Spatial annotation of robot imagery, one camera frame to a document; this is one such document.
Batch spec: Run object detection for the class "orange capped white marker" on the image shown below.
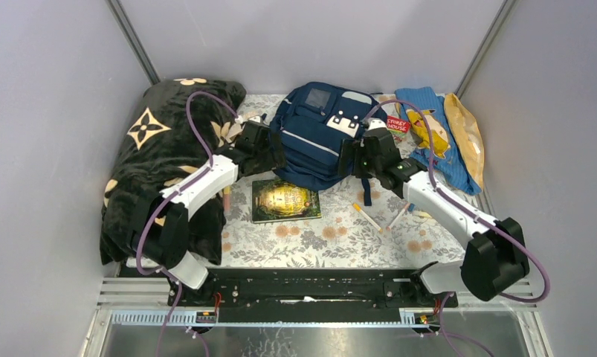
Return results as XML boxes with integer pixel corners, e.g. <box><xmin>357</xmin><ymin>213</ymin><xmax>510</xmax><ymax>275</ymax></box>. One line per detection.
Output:
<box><xmin>386</xmin><ymin>203</ymin><xmax>410</xmax><ymax>231</ymax></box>

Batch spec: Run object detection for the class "pink highlighter pen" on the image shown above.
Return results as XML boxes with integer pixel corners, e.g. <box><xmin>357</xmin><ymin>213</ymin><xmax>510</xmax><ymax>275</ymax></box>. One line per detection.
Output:
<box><xmin>222</xmin><ymin>186</ymin><xmax>231</xmax><ymax>214</ymax></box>

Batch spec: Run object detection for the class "black floral blanket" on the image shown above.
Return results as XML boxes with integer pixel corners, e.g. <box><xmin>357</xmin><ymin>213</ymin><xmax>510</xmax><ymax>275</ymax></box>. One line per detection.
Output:
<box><xmin>99</xmin><ymin>77</ymin><xmax>246</xmax><ymax>265</ymax></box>

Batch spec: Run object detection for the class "green fantasy book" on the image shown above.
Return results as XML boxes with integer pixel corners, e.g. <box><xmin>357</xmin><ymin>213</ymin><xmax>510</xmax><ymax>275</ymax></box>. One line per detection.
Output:
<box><xmin>251</xmin><ymin>178</ymin><xmax>322</xmax><ymax>223</ymax></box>

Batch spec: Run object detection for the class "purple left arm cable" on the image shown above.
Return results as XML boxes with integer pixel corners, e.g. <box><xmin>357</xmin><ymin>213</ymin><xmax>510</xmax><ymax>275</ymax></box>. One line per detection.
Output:
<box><xmin>135</xmin><ymin>90</ymin><xmax>240</xmax><ymax>357</ymax></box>

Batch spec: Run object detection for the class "red treehouse book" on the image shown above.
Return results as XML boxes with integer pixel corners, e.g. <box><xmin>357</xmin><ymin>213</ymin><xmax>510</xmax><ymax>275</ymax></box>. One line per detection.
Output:
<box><xmin>387</xmin><ymin>115</ymin><xmax>410</xmax><ymax>143</ymax></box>

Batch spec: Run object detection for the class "yellow snack bag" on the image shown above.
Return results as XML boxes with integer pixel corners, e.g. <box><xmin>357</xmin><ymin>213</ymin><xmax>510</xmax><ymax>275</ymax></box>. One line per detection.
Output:
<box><xmin>444</xmin><ymin>93</ymin><xmax>485</xmax><ymax>195</ymax></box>

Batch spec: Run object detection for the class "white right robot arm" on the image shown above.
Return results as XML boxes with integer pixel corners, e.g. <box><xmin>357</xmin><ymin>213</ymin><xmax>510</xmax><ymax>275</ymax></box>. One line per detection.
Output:
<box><xmin>333</xmin><ymin>118</ymin><xmax>530</xmax><ymax>306</ymax></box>

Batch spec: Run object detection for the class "yellow capped white marker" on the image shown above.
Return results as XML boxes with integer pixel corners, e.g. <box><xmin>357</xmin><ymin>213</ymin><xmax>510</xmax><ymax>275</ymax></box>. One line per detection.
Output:
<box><xmin>352</xmin><ymin>203</ymin><xmax>383</xmax><ymax>233</ymax></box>

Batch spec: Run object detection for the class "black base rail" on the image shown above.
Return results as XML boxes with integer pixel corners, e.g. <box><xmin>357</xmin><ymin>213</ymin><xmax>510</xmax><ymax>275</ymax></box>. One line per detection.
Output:
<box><xmin>167</xmin><ymin>268</ymin><xmax>458</xmax><ymax>324</ymax></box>

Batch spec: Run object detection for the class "blue pikachu cloth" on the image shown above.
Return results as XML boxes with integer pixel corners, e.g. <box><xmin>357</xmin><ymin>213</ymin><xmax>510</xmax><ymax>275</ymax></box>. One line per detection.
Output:
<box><xmin>395</xmin><ymin>87</ymin><xmax>475</xmax><ymax>196</ymax></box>

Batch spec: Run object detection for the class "yellow highlighter pen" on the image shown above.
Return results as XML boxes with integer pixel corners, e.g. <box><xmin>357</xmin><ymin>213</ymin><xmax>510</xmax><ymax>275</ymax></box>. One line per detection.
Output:
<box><xmin>412</xmin><ymin>210</ymin><xmax>432</xmax><ymax>219</ymax></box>

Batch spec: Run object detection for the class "beige tape box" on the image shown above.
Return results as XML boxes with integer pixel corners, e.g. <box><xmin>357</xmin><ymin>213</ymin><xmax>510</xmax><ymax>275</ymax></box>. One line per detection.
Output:
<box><xmin>225</xmin><ymin>115</ymin><xmax>265</xmax><ymax>143</ymax></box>

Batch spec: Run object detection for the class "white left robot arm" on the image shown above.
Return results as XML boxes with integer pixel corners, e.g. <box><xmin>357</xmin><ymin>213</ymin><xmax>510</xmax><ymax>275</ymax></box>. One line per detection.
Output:
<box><xmin>127</xmin><ymin>121</ymin><xmax>286</xmax><ymax>306</ymax></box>

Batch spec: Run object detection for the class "navy blue backpack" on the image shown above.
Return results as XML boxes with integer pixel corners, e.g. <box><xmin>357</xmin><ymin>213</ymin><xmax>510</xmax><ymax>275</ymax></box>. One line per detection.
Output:
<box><xmin>269</xmin><ymin>82</ymin><xmax>387</xmax><ymax>191</ymax></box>

